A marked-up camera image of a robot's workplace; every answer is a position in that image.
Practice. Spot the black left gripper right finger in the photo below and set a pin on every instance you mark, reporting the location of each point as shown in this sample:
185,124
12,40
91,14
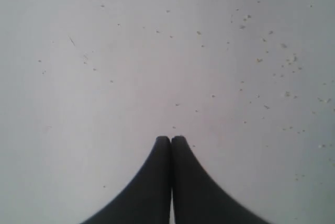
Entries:
197,198

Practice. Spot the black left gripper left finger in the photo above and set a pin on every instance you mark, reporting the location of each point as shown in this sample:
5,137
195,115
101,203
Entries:
147,198

